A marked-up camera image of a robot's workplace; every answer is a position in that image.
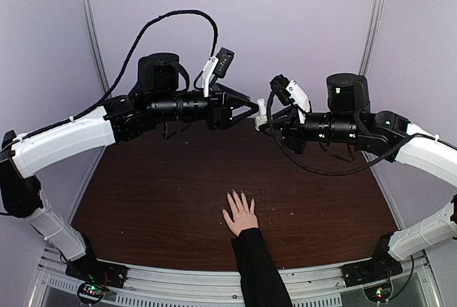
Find black sleeved forearm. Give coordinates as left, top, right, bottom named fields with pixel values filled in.
left=231, top=228, right=293, bottom=306

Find right aluminium corner post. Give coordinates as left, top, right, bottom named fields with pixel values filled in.
left=358, top=0, right=386, bottom=76

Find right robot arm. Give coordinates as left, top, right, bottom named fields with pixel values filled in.
left=256, top=73, right=456, bottom=186

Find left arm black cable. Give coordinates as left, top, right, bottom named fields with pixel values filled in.
left=0, top=9, right=219, bottom=215

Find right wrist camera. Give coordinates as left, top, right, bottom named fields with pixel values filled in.
left=270, top=74, right=311, bottom=124

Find left aluminium corner post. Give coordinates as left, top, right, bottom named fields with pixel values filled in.
left=81, top=0, right=109, bottom=93

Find person's hand on table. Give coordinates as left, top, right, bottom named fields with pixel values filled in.
left=222, top=190, right=259, bottom=237

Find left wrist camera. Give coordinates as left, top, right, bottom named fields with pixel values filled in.
left=194, top=47, right=235, bottom=98

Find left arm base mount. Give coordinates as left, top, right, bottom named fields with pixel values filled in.
left=60, top=255, right=128, bottom=306

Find white nail polish bottle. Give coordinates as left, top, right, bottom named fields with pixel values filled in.
left=254, top=114, right=268, bottom=131

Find aluminium corner post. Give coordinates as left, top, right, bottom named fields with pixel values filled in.
left=358, top=0, right=386, bottom=76
left=81, top=0, right=109, bottom=93

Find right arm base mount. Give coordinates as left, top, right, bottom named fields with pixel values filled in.
left=341, top=258, right=403, bottom=305

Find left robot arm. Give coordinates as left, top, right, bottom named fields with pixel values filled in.
left=1, top=49, right=258, bottom=281

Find white nail polish cap brush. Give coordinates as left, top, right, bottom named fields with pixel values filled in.
left=257, top=98, right=267, bottom=116

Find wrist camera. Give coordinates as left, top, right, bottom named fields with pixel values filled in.
left=194, top=47, right=235, bottom=98
left=270, top=74, right=311, bottom=124

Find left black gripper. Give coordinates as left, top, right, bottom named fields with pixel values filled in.
left=151, top=82, right=260, bottom=130

